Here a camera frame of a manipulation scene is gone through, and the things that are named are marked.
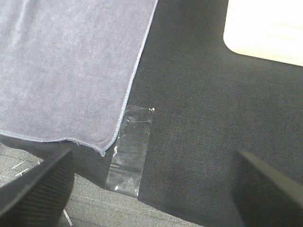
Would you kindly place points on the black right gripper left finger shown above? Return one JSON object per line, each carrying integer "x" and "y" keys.
{"x": 38, "y": 198}

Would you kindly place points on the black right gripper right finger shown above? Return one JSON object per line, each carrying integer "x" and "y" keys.
{"x": 264, "y": 196}

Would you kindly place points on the grey-purple towel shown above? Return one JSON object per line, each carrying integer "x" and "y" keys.
{"x": 67, "y": 67}

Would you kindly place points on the clear tape strip right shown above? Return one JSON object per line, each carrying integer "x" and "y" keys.
{"x": 126, "y": 168}

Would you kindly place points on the black table cloth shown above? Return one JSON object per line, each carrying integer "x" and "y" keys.
{"x": 209, "y": 102}

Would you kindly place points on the cream plastic storage bin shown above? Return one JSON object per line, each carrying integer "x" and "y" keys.
{"x": 267, "y": 29}

